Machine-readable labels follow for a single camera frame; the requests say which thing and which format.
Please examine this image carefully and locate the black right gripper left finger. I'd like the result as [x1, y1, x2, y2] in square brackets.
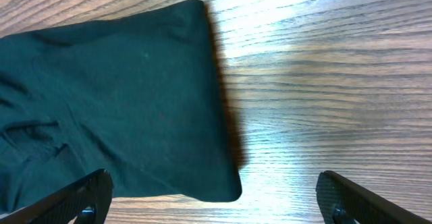
[1, 169, 113, 224]

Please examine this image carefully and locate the black t-shirt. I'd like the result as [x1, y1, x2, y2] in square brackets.
[1, 0, 242, 213]

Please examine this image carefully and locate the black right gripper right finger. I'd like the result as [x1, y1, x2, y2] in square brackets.
[315, 171, 431, 224]

